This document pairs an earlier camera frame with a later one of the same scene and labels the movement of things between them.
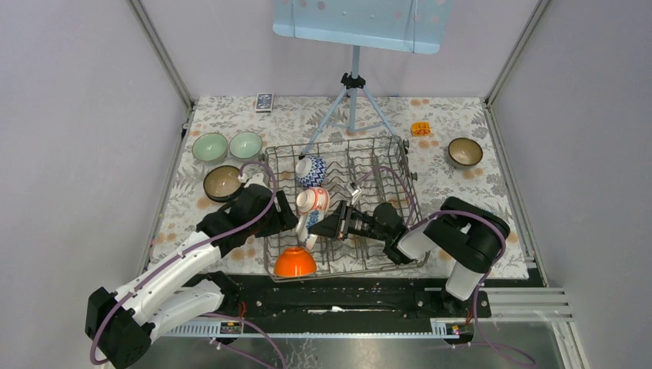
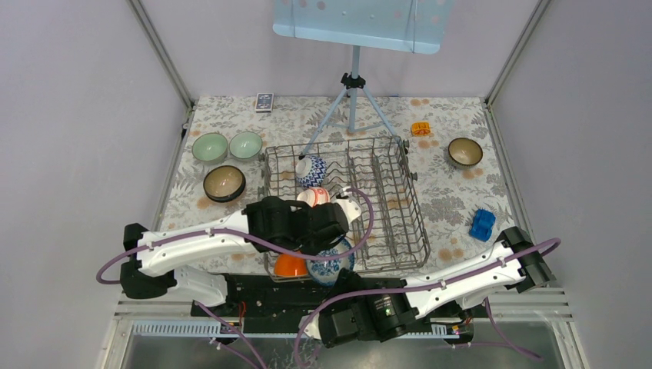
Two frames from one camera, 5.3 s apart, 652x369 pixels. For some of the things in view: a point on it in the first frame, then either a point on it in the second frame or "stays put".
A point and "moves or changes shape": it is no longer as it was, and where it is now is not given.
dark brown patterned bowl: (465, 151) stays put
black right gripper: (336, 225) → (347, 280)
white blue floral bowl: (311, 217) moves or changes shape
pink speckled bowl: (221, 183) stays put
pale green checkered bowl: (245, 145) stays put
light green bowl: (210, 147) stays put
